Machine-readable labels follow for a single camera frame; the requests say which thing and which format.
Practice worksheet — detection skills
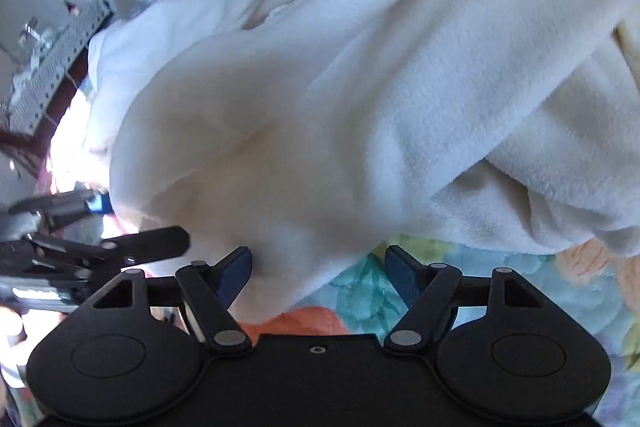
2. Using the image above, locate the white perforated metal rack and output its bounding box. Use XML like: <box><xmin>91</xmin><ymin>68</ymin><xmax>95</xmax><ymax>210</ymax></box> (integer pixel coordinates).
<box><xmin>7</xmin><ymin>0</ymin><xmax>115</xmax><ymax>138</ymax></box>

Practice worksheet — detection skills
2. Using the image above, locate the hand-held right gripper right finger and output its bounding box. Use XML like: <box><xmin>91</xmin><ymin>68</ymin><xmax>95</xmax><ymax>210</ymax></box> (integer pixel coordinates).
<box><xmin>385</xmin><ymin>245</ymin><xmax>548</xmax><ymax>353</ymax></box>

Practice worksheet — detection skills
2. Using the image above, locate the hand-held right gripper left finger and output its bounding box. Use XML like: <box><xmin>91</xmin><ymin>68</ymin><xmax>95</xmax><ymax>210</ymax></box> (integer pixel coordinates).
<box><xmin>92</xmin><ymin>246</ymin><xmax>253</xmax><ymax>353</ymax></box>

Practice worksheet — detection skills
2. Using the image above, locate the floral quilt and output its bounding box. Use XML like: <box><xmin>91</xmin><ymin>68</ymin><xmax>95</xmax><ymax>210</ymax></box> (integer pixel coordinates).
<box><xmin>0</xmin><ymin>0</ymin><xmax>640</xmax><ymax>427</ymax></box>

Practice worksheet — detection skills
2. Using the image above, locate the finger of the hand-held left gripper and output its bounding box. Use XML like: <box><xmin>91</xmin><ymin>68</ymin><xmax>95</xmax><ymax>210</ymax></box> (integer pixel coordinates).
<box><xmin>9</xmin><ymin>189</ymin><xmax>114</xmax><ymax>228</ymax></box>
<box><xmin>25</xmin><ymin>226</ymin><xmax>191</xmax><ymax>272</ymax></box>

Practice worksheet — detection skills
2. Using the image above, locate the white fleece garment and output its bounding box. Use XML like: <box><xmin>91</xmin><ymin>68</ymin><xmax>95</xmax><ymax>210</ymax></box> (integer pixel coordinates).
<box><xmin>82</xmin><ymin>0</ymin><xmax>640</xmax><ymax>325</ymax></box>

